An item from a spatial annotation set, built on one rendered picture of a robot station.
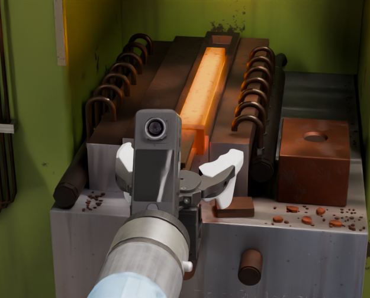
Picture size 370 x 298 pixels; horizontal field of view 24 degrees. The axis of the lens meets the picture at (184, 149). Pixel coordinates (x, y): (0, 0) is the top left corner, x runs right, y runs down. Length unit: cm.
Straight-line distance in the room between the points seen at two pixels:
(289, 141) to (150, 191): 27
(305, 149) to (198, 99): 16
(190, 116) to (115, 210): 15
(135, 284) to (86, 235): 34
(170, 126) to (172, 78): 39
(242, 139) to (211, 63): 23
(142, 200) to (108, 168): 22
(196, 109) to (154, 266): 37
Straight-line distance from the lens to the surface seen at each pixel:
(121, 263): 76
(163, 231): 81
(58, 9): 117
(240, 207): 103
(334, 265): 104
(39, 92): 122
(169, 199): 86
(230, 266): 105
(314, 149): 106
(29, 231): 132
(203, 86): 117
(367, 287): 130
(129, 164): 95
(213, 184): 91
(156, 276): 75
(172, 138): 86
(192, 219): 90
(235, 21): 148
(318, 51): 149
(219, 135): 105
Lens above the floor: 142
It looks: 25 degrees down
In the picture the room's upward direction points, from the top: straight up
